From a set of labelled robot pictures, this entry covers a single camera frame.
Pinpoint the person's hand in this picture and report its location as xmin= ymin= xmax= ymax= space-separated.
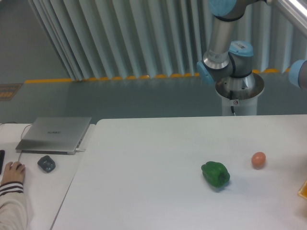
xmin=0 ymin=161 xmax=25 ymax=185

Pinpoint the striped white sleeve forearm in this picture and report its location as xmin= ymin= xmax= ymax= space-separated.
xmin=0 ymin=182 xmax=27 ymax=230

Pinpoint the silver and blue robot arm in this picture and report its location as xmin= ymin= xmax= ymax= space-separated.
xmin=197 ymin=0 xmax=307 ymax=89

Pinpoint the green bell pepper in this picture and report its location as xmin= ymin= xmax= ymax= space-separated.
xmin=201 ymin=161 xmax=230 ymax=188

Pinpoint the black phone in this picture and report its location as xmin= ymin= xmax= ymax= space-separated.
xmin=0 ymin=149 xmax=5 ymax=174

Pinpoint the dark grey small tray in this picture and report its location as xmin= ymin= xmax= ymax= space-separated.
xmin=37 ymin=155 xmax=56 ymax=173

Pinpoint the silver closed laptop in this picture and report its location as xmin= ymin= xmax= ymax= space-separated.
xmin=15 ymin=117 xmax=92 ymax=155

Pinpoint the brown egg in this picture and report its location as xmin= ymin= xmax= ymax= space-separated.
xmin=251 ymin=152 xmax=266 ymax=170

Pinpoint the grey mouse cable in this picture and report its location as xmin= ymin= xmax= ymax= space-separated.
xmin=0 ymin=122 xmax=33 ymax=163

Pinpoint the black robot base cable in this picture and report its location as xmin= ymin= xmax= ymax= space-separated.
xmin=229 ymin=90 xmax=237 ymax=116

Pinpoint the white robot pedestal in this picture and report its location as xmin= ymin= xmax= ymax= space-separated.
xmin=215 ymin=73 xmax=264 ymax=116

